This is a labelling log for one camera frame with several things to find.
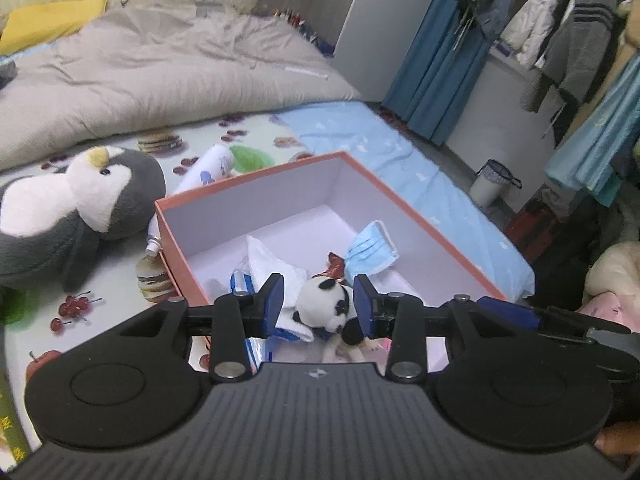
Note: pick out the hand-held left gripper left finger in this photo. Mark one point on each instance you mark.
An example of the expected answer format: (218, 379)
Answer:
(274, 301)

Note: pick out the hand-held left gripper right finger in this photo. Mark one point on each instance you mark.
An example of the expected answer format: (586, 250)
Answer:
(362, 306)

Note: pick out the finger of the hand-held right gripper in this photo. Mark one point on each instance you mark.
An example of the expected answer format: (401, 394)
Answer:
(510, 312)

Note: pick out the white waffle towel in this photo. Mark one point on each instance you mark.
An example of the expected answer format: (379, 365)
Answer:
(270, 265)

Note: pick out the small panda plush toy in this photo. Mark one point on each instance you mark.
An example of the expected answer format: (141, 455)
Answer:
(325, 302)

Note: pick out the red foil packet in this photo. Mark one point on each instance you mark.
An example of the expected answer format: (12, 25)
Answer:
(336, 264)

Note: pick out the blue face mask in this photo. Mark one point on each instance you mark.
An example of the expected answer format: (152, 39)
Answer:
(372, 250)

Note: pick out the pink cardboard box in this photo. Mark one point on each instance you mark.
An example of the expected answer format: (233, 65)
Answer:
(280, 200)

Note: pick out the person's right hand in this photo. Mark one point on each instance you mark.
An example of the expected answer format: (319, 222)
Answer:
(622, 439)

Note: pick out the cream plush toy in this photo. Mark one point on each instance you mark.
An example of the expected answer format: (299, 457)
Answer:
(617, 270)

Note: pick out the dark clothes pile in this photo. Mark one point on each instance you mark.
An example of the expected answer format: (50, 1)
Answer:
(565, 240)

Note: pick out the white waste bin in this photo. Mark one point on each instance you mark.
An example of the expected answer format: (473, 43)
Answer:
(487, 187)

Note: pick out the white plastic bottle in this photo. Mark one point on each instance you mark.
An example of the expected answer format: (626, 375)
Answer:
(215, 162)

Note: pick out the light blue bed sheet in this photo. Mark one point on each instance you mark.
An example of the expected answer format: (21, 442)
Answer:
(400, 160)

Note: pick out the grey penguin plush toy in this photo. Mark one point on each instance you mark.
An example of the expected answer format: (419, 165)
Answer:
(130, 185)

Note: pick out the blue curtain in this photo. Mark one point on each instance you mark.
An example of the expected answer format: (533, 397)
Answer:
(430, 70)

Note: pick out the grey duvet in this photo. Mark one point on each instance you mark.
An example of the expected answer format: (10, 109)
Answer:
(175, 70)

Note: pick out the row of small bottles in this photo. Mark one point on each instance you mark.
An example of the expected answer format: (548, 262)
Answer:
(300, 22)

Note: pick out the row of hanging clothes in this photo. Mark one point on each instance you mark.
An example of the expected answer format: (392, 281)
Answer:
(575, 35)

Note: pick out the green printed strip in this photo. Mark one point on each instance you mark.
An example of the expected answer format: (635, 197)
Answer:
(10, 420)

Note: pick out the yellow pillow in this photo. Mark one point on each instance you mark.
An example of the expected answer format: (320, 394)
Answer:
(50, 20)

